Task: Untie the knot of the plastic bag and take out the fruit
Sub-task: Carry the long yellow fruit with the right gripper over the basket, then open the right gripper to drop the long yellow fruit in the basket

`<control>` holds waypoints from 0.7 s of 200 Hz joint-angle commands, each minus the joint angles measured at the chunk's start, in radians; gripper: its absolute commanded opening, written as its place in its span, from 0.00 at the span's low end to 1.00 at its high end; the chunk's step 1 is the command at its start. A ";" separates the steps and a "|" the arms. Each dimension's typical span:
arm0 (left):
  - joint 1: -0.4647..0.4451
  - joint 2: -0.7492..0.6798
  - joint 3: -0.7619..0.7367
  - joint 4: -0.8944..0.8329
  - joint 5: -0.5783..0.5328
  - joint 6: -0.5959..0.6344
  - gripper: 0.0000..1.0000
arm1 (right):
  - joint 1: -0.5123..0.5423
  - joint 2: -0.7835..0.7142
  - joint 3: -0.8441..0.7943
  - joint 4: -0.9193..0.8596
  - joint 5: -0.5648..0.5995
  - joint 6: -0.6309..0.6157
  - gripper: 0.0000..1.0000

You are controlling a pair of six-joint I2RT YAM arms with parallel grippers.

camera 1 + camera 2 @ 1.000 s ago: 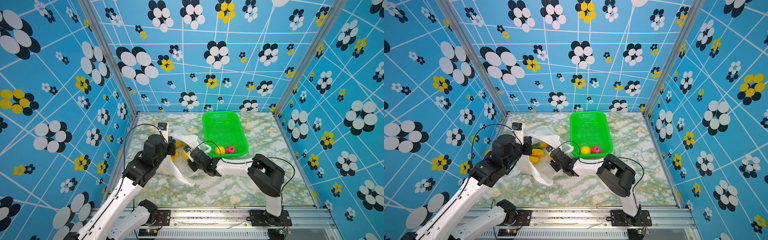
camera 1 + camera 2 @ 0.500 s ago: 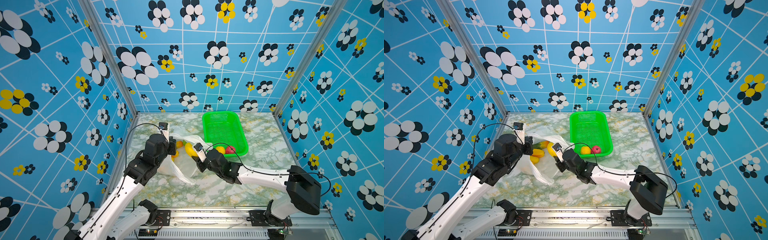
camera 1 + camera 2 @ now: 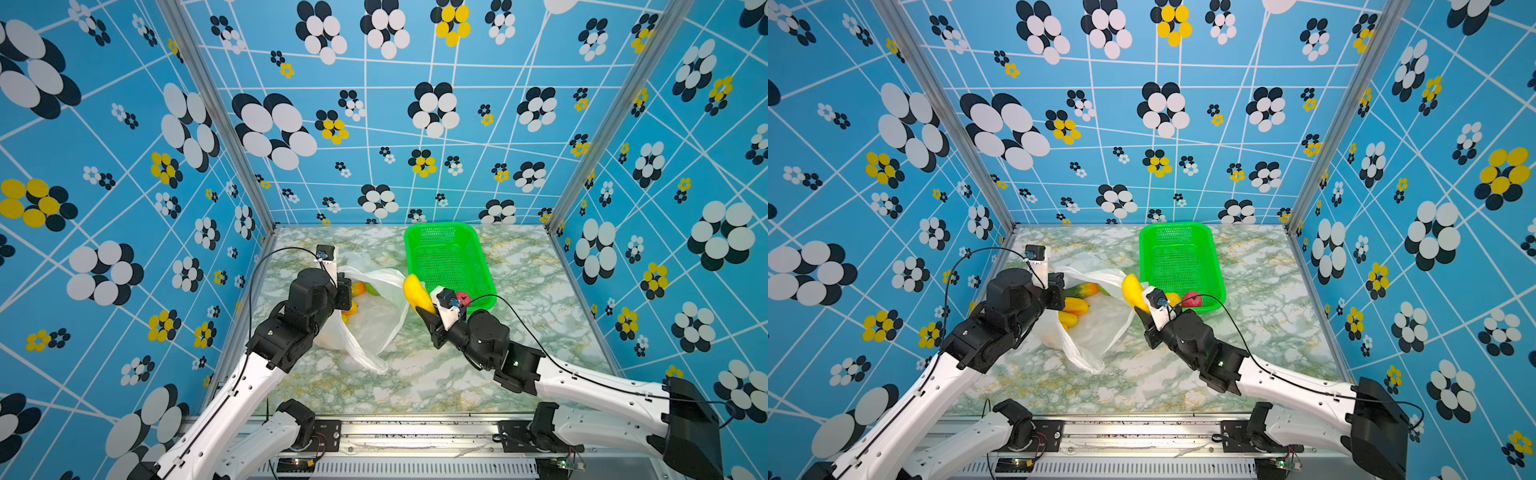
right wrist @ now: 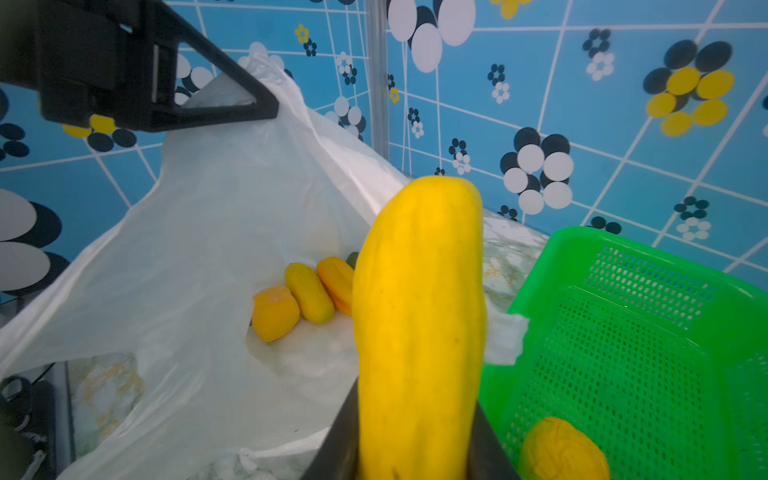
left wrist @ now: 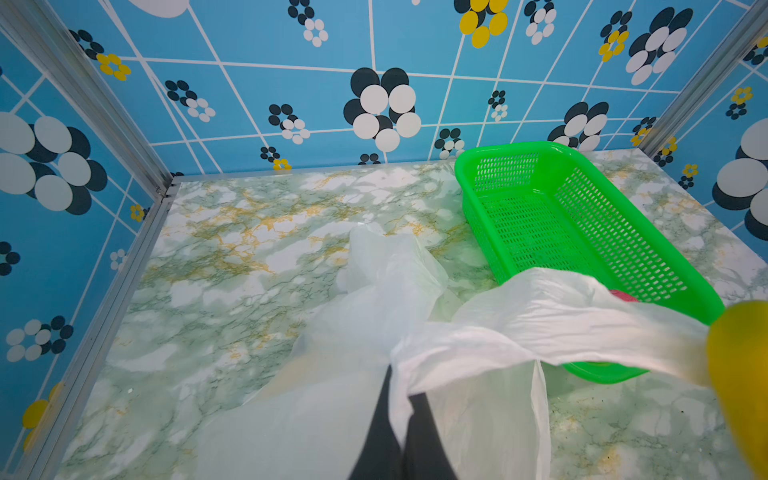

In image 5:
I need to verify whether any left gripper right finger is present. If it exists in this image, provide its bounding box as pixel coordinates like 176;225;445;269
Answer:
402;393;457;480

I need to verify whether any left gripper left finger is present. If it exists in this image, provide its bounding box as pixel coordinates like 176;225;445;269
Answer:
348;367;403;480

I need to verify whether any white plastic bag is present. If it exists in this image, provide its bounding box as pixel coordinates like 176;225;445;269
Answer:
196;225;709;479

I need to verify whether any red dragon fruit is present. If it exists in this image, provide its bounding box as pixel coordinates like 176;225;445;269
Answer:
610;289;639;303

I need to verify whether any yellow mango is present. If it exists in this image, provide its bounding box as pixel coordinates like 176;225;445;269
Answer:
706;301;767;479

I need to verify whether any green plastic basket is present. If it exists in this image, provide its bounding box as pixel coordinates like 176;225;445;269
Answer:
446;142;724;386

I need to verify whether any right aluminium corner post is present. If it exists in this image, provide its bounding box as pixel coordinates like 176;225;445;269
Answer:
639;0;767;157

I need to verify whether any aluminium corner post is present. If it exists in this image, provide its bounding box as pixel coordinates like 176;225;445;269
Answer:
1;1;173;198
639;0;767;157

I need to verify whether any left aluminium corner post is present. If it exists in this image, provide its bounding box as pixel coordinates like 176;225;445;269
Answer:
1;1;173;198

